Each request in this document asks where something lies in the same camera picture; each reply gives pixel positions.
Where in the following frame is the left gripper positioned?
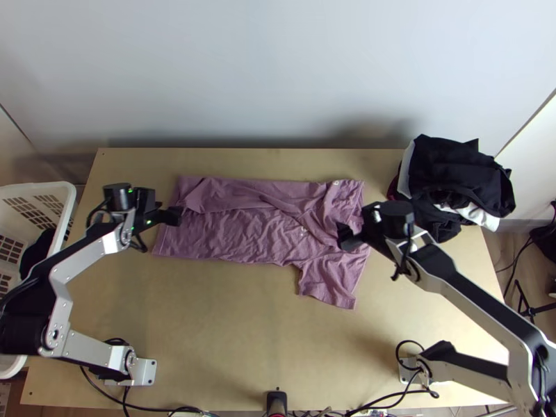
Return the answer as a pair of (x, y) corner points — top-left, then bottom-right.
(152, 206), (183, 228)

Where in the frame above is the mauve t-shirt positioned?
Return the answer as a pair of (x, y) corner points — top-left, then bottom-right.
(151, 174), (370, 311)

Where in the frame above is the heap of clothes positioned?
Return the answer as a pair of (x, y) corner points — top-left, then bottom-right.
(387, 133), (517, 245)

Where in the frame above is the black garment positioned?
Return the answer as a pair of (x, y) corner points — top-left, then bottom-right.
(19, 227), (58, 284)

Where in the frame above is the white laundry basket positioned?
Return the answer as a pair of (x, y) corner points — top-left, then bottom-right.
(0, 181), (79, 379)

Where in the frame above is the black tripod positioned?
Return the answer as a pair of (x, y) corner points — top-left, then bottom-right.
(503, 277), (556, 327)

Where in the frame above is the black cable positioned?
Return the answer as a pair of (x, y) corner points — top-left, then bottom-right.
(79, 366), (209, 417)
(390, 217), (414, 282)
(345, 387), (441, 416)

